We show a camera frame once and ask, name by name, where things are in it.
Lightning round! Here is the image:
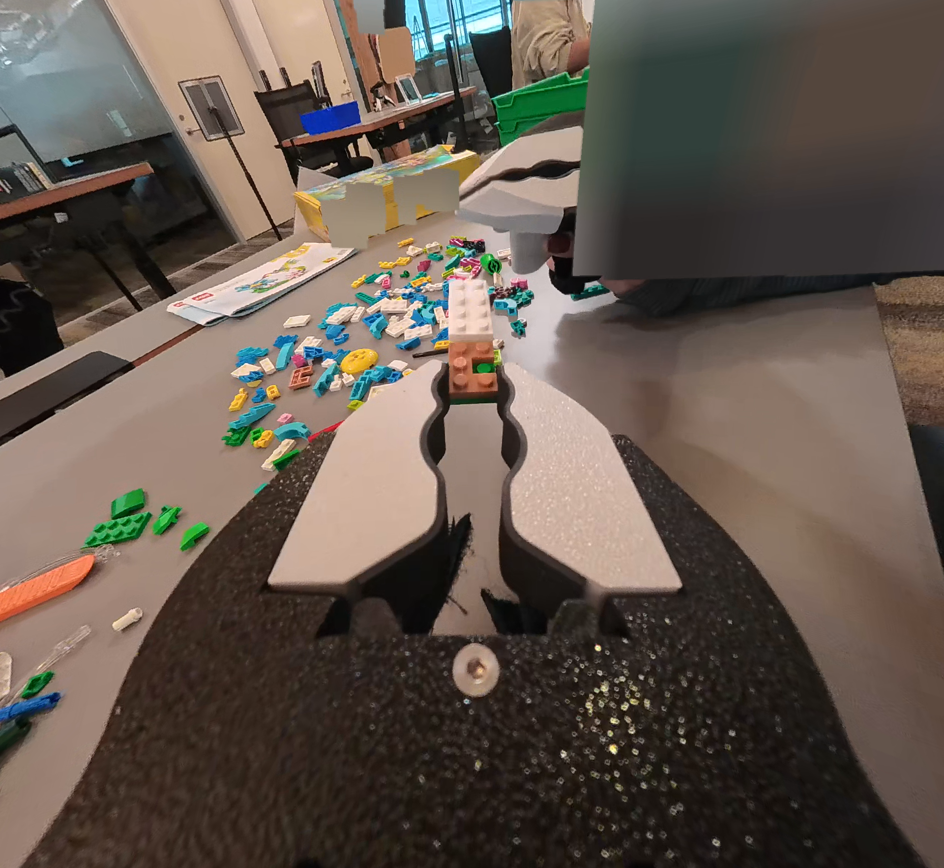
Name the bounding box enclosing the pile of green brown bricks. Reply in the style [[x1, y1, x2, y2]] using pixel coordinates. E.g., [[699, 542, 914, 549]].
[[83, 488, 211, 553]]

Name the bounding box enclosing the black flat pad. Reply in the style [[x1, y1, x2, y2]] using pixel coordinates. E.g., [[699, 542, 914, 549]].
[[0, 352, 135, 443]]

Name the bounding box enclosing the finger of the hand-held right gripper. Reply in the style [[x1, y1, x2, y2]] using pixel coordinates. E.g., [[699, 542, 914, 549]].
[[457, 173, 581, 276], [467, 125, 585, 195]]

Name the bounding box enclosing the black mesh office chair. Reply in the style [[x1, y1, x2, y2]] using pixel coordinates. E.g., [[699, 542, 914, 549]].
[[254, 80, 375, 179]]

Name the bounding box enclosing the framed sign on pole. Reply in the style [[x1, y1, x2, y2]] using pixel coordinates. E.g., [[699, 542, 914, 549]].
[[177, 75, 283, 240]]

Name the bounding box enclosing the stack of green plastic bins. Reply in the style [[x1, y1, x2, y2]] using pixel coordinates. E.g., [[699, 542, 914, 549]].
[[490, 67, 591, 148]]

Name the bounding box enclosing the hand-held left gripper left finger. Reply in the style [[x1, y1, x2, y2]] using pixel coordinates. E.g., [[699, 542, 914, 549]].
[[267, 359, 452, 595]]

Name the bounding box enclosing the blue plastic bin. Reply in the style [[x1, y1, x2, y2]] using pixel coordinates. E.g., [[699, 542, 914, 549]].
[[299, 101, 362, 136]]

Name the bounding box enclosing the brown white lime brick assembly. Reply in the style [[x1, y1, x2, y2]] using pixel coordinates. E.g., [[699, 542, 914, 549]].
[[440, 278, 506, 406]]

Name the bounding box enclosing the yellow toy set box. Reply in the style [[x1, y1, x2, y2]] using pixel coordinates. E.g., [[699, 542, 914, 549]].
[[295, 145, 482, 248]]

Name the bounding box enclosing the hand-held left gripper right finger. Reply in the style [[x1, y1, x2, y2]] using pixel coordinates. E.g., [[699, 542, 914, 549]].
[[500, 362, 684, 596]]

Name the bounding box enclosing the instruction booklet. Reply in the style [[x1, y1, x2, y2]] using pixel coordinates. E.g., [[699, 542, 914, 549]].
[[166, 242, 358, 327]]

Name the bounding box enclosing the wooden office table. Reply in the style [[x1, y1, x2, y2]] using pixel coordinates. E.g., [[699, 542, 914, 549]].
[[276, 86, 479, 159], [0, 162, 178, 308]]

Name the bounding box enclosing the pile of colourful toy bricks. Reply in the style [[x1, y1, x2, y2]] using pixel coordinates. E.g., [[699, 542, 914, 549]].
[[221, 234, 535, 474]]

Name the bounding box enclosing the orange brick separator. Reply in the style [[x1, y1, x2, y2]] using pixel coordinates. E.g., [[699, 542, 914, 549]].
[[0, 553, 97, 622]]

